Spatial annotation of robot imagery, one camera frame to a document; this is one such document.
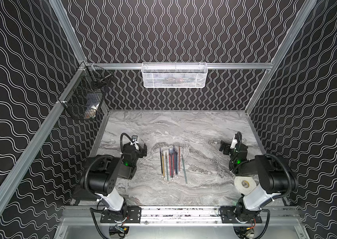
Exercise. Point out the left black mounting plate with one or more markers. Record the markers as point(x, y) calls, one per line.
point(130, 214)

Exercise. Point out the white mesh wall basket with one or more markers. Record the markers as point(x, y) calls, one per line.
point(174, 74)

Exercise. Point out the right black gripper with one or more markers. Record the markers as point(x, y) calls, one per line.
point(227, 147)

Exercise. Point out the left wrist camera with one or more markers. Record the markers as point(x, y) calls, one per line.
point(135, 139)

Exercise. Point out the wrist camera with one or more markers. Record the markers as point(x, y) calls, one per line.
point(135, 139)
point(233, 144)

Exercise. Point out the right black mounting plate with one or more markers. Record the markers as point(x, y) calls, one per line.
point(234, 215)

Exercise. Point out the red pencil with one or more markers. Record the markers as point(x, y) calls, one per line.
point(179, 151)

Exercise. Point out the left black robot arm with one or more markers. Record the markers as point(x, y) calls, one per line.
point(101, 172)

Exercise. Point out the black mounting plate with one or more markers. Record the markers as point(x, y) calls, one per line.
point(234, 215)
point(130, 214)

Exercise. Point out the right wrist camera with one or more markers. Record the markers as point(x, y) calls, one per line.
point(233, 144)

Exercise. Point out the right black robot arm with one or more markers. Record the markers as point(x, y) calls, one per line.
point(260, 180)

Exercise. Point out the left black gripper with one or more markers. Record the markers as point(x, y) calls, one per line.
point(140, 150)

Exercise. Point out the bundle of coloured pencils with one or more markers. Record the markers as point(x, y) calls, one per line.
point(169, 159)

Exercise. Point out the white tape roll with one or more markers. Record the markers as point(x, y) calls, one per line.
point(245, 185)

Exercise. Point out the aluminium front rail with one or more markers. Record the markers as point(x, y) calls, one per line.
point(182, 216)

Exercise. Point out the black wire wall basket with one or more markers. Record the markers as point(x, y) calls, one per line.
point(86, 98)

